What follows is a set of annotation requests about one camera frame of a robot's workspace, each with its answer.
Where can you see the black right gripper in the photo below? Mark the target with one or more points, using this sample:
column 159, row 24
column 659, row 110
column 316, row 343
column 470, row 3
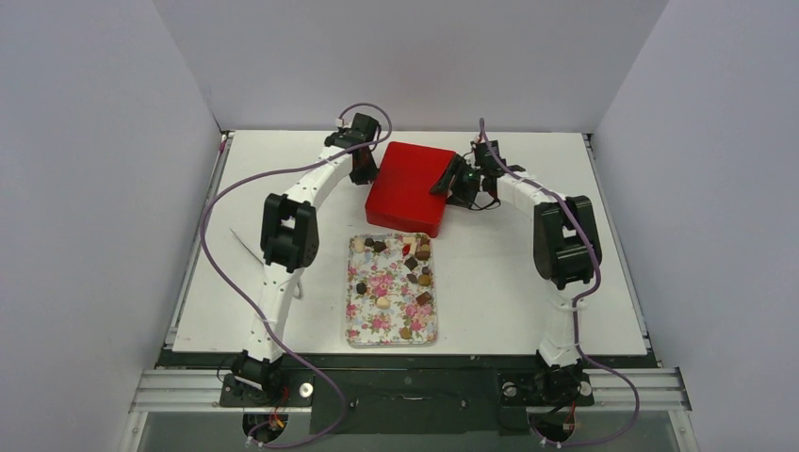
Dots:
column 454, row 178

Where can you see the floral serving tray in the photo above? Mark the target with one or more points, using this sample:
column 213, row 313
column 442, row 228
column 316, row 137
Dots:
column 388, row 265

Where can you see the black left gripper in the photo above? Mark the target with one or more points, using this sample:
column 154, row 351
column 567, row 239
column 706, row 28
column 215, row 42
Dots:
column 369, row 176

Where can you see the red chocolate box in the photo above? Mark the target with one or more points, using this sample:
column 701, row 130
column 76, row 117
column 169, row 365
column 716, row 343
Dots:
column 429, row 223

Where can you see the beige round chocolate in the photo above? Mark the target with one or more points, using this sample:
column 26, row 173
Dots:
column 383, row 303

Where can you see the brown cube chocolate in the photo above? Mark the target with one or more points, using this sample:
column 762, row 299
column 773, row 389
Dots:
column 424, row 298

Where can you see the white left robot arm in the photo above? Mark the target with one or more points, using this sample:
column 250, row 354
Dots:
column 289, row 243

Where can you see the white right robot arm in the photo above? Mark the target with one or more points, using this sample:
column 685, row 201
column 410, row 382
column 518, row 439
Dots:
column 565, row 251

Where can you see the red box lid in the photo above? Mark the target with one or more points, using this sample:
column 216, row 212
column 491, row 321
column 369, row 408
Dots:
column 407, row 173

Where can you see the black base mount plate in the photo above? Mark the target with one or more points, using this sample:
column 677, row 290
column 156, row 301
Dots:
column 403, row 394

